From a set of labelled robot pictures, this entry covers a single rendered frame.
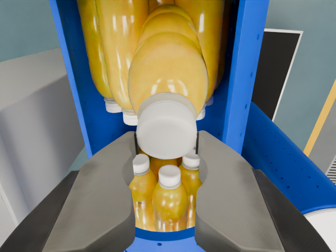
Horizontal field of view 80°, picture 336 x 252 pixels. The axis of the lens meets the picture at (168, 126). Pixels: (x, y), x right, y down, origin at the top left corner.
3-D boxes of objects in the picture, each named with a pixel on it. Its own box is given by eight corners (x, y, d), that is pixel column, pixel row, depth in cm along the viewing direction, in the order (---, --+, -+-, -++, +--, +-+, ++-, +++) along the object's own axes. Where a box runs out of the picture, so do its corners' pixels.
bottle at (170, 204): (152, 256, 42) (146, 190, 34) (157, 226, 48) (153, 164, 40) (186, 259, 41) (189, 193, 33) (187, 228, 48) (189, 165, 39)
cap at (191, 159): (205, 160, 41) (206, 153, 40) (193, 169, 39) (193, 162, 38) (190, 152, 44) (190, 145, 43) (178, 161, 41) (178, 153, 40)
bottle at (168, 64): (157, 64, 31) (146, 166, 17) (133, 17, 26) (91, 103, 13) (202, 45, 28) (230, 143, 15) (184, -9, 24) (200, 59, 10)
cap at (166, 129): (154, 148, 16) (153, 167, 14) (127, 111, 13) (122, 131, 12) (203, 133, 14) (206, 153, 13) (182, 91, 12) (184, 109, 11)
